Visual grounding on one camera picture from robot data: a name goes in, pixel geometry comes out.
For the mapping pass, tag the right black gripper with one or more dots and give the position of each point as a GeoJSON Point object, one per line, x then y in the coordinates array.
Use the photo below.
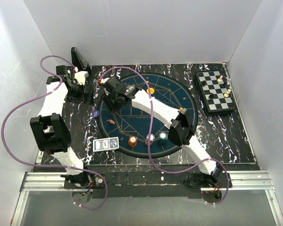
{"type": "Point", "coordinates": [112, 108]}

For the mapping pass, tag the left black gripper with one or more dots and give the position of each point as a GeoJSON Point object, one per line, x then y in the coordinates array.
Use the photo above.
{"type": "Point", "coordinates": [81, 98]}

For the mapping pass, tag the purple small blind button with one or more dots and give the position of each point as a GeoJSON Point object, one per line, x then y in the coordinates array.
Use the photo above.
{"type": "Point", "coordinates": [95, 114]}

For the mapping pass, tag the orange big blind button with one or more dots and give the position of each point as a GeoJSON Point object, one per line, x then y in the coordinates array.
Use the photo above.
{"type": "Point", "coordinates": [150, 90]}

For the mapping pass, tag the orange poker chip stack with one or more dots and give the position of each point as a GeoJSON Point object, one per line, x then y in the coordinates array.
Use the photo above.
{"type": "Point", "coordinates": [132, 141]}

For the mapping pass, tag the white-blue poker chip stack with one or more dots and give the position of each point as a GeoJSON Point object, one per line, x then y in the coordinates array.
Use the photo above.
{"type": "Point", "coordinates": [149, 139]}

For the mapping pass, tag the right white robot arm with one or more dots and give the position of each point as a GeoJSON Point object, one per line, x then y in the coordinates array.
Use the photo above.
{"type": "Point", "coordinates": [181, 123]}

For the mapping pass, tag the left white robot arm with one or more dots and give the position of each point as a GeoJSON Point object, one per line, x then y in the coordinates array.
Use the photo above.
{"type": "Point", "coordinates": [49, 129]}

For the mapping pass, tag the black card shoe stand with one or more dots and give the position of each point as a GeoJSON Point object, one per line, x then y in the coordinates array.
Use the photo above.
{"type": "Point", "coordinates": [78, 61]}

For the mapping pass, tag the blue playing card deck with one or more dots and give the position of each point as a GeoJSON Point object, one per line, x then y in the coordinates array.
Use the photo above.
{"type": "Point", "coordinates": [105, 144]}

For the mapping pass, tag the green poker chip stack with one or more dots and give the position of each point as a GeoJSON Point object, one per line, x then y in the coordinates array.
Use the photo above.
{"type": "Point", "coordinates": [163, 137]}

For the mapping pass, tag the black chess pawn upper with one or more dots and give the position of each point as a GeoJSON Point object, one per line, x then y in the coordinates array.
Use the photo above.
{"type": "Point", "coordinates": [203, 83]}

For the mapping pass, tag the black white chess board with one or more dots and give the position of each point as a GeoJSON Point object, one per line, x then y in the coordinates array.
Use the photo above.
{"type": "Point", "coordinates": [223, 101]}

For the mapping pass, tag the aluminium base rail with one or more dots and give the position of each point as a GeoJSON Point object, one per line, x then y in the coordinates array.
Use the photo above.
{"type": "Point", "coordinates": [149, 199]}

